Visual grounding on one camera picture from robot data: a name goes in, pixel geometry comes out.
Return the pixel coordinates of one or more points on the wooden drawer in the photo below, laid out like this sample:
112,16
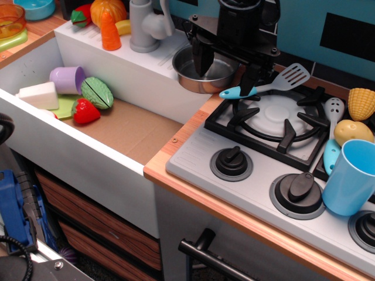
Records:
120,266
97,222

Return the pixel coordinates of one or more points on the yellow toy corn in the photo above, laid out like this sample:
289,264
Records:
361,103

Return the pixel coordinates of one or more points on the light blue plastic cup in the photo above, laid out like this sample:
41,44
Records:
351,183

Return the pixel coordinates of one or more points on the blue clamp tool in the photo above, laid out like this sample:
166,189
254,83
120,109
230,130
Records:
23,211

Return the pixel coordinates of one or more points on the black burner grate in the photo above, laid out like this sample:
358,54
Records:
288,126

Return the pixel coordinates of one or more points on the upper wooden drawer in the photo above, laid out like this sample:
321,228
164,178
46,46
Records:
97,222

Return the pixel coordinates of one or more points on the purple plastic cup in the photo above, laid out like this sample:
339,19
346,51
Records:
68,80

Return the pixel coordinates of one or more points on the black oven door handle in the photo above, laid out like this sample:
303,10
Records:
199,251

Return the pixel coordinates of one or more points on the lower wooden drawer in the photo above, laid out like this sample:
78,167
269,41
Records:
120,266

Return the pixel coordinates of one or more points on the grey toy faucet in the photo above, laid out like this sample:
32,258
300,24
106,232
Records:
147,27

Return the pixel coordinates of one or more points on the yellow toy potato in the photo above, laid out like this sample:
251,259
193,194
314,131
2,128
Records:
347,130

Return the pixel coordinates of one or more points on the grey slotted spoon blue handle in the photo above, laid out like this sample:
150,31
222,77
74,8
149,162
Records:
334,110

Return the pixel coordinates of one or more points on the orange translucent bowl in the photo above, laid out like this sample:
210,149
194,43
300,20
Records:
13,20

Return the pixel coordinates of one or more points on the blue plastic bowl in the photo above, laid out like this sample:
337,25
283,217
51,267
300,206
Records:
37,9

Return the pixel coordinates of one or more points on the orange toy carrot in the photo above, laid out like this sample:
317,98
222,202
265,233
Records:
109,34

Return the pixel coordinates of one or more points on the white toy block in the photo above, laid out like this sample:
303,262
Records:
42,96

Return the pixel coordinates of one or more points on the grey toy stove top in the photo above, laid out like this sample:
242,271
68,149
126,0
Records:
328,232

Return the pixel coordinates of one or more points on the light green plate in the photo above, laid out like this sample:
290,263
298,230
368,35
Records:
14,41

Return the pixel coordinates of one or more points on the red toy strawberry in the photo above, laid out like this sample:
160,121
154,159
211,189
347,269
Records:
83,111

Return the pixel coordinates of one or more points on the red green toy pepper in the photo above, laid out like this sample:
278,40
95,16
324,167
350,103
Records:
81,16

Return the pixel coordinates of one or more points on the purple ball on floor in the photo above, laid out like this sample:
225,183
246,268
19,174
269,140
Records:
69,254

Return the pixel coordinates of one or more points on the yellow toy banana piece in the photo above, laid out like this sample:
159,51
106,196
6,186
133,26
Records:
123,27

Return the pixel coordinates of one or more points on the silver metal pan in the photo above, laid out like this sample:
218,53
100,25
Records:
219,76

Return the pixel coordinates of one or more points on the orange toy pumpkin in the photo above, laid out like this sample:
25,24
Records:
115,8

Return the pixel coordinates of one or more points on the black middle stove knob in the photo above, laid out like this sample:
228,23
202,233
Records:
297,196

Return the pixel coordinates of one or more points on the green toy bitter gourd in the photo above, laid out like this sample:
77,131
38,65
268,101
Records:
97,92

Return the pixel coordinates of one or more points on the grey spatula blue handle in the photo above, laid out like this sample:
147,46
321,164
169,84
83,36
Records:
291,77

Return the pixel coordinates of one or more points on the green plastic plate in sink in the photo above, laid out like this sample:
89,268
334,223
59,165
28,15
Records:
66,102

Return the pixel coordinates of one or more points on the white toy sink basin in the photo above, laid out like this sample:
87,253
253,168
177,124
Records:
104,159

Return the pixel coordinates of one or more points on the black left stove knob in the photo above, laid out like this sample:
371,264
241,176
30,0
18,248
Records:
231,164

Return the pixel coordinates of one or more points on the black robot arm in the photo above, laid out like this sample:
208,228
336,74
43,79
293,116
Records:
245,9

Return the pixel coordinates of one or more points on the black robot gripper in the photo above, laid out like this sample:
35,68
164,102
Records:
235,37

